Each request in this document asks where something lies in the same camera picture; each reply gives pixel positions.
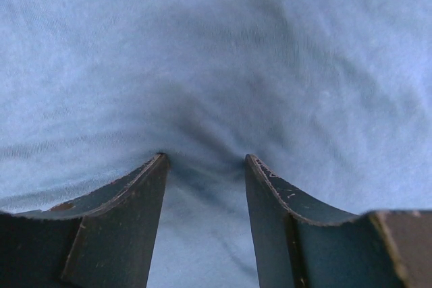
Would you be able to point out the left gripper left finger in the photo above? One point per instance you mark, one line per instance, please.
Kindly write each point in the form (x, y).
(103, 239)

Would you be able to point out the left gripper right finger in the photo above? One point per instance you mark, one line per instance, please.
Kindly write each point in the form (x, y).
(300, 241)

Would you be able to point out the blue t-shirt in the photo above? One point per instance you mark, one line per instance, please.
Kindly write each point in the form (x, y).
(334, 95)

